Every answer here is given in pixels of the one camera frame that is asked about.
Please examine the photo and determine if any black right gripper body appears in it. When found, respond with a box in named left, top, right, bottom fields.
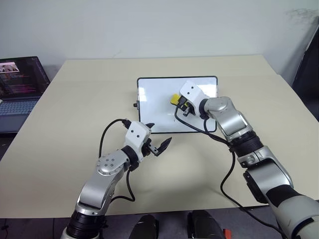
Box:
left=181, top=99, right=197, bottom=117

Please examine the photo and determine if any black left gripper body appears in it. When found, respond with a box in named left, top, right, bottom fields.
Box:
left=142, top=138, right=160, bottom=157

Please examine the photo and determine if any small black-framed whiteboard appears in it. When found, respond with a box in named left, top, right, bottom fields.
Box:
left=134, top=76, right=219, bottom=134

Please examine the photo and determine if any dark rounded shape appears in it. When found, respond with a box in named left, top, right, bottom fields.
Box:
left=131, top=214, right=160, bottom=239
left=186, top=210, right=224, bottom=239

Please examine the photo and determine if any black panel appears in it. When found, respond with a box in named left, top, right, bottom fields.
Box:
left=291, top=24, right=319, bottom=104

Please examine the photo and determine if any grey open laptop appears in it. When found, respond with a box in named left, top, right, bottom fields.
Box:
left=0, top=56, right=50, bottom=134

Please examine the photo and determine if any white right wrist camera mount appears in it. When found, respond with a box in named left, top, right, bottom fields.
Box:
left=179, top=81, right=209, bottom=117

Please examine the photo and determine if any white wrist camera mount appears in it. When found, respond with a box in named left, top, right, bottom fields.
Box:
left=124, top=121, right=152, bottom=163
left=179, top=81, right=209, bottom=117

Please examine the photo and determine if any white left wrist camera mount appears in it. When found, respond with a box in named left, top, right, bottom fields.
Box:
left=124, top=121, right=152, bottom=163

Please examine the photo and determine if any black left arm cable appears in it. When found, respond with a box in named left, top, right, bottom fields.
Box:
left=99, top=119, right=137, bottom=202

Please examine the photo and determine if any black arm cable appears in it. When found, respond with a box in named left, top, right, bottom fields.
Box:
left=99, top=119, right=137, bottom=202
left=174, top=106, right=287, bottom=239

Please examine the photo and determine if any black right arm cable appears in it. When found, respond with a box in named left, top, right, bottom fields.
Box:
left=174, top=106, right=287, bottom=239

